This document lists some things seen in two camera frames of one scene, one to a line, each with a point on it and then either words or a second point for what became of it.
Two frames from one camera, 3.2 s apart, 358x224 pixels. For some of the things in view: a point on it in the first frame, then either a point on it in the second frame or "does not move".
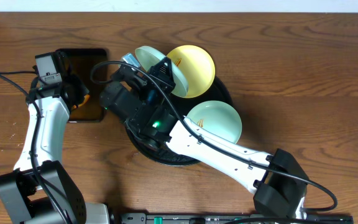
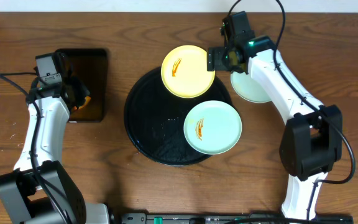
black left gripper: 76,94 does not move
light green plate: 148,56 → 247,88
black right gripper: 169,78 → 214,60
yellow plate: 197,66 does not move
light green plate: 219,117 does not move
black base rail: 234,218 does not move
